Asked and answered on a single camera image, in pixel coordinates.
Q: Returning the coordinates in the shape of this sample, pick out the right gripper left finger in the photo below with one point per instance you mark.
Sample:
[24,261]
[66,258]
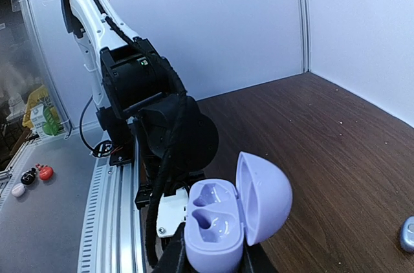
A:
[173,259]

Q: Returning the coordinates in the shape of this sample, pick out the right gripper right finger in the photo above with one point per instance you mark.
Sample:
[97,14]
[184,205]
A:
[255,260]

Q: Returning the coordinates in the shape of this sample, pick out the round lilac earbud case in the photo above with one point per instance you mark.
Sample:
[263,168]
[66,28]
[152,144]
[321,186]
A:
[223,217]

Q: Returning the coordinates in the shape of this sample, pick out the grey-purple earbud charging case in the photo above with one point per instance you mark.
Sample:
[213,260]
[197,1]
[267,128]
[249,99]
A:
[407,235]

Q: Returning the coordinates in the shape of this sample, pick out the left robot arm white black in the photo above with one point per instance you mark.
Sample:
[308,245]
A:
[140,100]

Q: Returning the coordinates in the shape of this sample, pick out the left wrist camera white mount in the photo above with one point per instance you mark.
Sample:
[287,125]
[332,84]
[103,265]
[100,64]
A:
[171,212]

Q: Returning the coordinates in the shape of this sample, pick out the front aluminium rail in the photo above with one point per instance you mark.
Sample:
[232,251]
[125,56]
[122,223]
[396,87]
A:
[83,219]

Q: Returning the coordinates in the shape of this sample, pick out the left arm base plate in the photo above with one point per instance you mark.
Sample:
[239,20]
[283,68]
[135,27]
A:
[122,155]

